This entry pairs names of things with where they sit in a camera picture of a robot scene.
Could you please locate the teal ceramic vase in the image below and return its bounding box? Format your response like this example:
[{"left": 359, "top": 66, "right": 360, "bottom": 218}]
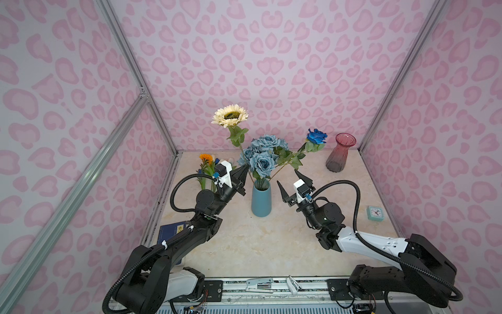
[{"left": 252, "top": 179, "right": 272, "bottom": 217}]

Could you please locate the dusty blue rose bouquet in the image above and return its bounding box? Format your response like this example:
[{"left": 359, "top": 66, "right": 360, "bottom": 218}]
[{"left": 237, "top": 135, "right": 306, "bottom": 190}]

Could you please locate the orange carnation stem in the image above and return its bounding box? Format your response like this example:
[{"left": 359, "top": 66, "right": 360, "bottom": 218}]
[{"left": 197, "top": 154, "right": 215, "bottom": 191}]

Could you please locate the blue rose stem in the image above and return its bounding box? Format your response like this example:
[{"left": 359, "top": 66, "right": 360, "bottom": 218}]
[{"left": 272, "top": 129, "right": 328, "bottom": 178}]

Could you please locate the cream sunflower stem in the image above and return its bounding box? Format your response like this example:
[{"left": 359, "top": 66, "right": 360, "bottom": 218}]
[{"left": 212, "top": 104, "right": 249, "bottom": 163}]

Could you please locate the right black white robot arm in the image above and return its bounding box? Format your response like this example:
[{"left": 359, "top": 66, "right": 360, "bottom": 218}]
[{"left": 279, "top": 171, "right": 464, "bottom": 308}]

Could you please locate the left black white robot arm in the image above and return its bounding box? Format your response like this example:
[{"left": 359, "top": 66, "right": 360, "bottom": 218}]
[{"left": 102, "top": 161, "right": 249, "bottom": 313}]

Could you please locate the red glass vase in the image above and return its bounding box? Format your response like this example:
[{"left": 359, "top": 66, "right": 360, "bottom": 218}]
[{"left": 326, "top": 133, "right": 357, "bottom": 173}]

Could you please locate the small teal clock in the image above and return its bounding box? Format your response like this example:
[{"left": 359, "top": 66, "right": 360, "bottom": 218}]
[{"left": 367, "top": 206, "right": 385, "bottom": 222}]

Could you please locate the blue book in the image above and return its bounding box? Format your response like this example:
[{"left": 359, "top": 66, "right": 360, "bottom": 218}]
[{"left": 157, "top": 221, "right": 191, "bottom": 249}]

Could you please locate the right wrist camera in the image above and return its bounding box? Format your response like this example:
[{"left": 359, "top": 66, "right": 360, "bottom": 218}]
[{"left": 294, "top": 179, "right": 315, "bottom": 204}]

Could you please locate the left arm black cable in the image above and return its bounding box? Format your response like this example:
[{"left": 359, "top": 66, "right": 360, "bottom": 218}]
[{"left": 169, "top": 173, "right": 216, "bottom": 214}]

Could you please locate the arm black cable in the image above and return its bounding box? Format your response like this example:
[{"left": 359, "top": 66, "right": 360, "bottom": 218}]
[
  {"left": 169, "top": 173, "right": 216, "bottom": 214},
  {"left": 311, "top": 179, "right": 464, "bottom": 302}
]

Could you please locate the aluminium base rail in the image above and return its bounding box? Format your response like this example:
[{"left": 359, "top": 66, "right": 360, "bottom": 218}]
[{"left": 144, "top": 270, "right": 439, "bottom": 313}]

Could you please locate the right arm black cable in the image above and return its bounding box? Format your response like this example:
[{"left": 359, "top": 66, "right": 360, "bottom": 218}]
[{"left": 311, "top": 179, "right": 464, "bottom": 302}]

